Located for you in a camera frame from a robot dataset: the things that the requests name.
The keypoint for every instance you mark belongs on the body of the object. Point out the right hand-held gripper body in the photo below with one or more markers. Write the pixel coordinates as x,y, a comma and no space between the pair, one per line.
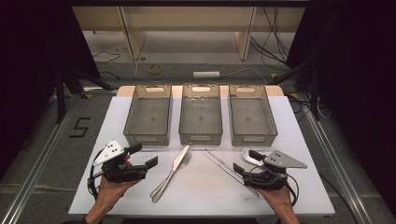
285,161

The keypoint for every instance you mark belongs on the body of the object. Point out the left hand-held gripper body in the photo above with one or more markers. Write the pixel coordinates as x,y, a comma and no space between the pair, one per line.
109,152

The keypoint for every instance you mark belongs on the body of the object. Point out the white ceramic spoon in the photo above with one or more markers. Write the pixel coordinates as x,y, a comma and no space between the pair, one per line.
247,155

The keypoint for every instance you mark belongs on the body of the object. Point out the metal chopstick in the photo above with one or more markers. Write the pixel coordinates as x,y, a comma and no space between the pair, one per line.
218,160
219,166

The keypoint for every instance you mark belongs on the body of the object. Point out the metal table knife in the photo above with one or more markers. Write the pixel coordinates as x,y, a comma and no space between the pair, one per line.
181,157

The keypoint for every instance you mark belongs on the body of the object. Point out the smoky clear plastic bin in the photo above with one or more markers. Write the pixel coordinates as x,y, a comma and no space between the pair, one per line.
200,116
252,116
149,116

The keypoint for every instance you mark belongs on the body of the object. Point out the metal fork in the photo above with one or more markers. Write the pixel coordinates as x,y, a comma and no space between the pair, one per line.
187,160

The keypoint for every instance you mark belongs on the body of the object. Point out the person's right hand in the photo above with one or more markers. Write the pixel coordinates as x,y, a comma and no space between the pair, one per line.
277,197

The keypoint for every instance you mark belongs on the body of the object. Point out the person's left hand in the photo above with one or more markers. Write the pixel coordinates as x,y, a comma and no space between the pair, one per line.
109,190

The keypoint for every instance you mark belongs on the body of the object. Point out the yellow floor tape piece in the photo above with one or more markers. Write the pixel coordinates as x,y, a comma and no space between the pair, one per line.
273,75
87,96

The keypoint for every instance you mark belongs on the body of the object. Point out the black metal stand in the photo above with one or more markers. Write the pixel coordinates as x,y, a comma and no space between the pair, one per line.
315,93
59,93

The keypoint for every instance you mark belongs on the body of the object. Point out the yellow tape roll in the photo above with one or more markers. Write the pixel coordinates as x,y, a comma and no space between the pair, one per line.
149,69

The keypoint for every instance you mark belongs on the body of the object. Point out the white power strip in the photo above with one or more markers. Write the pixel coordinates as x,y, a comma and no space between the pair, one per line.
206,74

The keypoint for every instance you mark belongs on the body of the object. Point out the wooden shelf unit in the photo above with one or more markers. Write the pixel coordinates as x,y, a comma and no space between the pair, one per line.
186,18

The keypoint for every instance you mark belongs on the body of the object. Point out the aluminium floor rail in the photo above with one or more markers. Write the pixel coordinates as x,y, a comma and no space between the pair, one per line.
336,174
31,183

